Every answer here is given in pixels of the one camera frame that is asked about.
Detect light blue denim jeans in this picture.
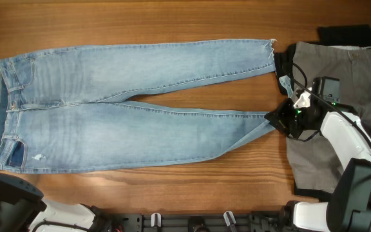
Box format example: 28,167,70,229
0,39,275,174

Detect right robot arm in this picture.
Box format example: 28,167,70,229
265,98,371,231

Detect black garment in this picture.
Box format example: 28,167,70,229
274,24,371,96

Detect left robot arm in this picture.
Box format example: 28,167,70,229
0,112,119,231

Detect right black camera cable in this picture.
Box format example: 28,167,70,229
281,61,371,232

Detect grey trousers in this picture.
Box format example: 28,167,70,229
287,42,371,193

